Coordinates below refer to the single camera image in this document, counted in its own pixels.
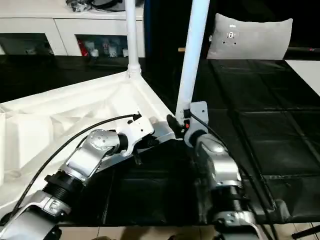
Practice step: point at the white plastic table leg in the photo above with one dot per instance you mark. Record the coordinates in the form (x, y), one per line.
(132, 35)
(192, 55)

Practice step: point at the white plastic table top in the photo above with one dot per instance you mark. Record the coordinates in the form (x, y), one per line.
(50, 120)

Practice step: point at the small tan label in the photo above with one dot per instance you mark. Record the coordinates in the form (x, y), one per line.
(182, 49)

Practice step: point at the black work mat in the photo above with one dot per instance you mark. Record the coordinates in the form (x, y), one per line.
(270, 115)

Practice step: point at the black sofa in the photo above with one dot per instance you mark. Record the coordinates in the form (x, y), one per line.
(160, 25)

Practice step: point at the grey cushion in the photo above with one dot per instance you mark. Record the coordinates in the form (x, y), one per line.
(250, 37)

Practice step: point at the white flat board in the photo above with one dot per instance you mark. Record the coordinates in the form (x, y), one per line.
(305, 75)

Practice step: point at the white glass-door cabinet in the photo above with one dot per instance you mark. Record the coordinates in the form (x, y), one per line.
(50, 27)

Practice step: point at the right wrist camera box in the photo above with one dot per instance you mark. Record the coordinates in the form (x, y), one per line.
(197, 112)

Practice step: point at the black metal frame bar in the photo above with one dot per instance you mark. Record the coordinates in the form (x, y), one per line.
(307, 232)

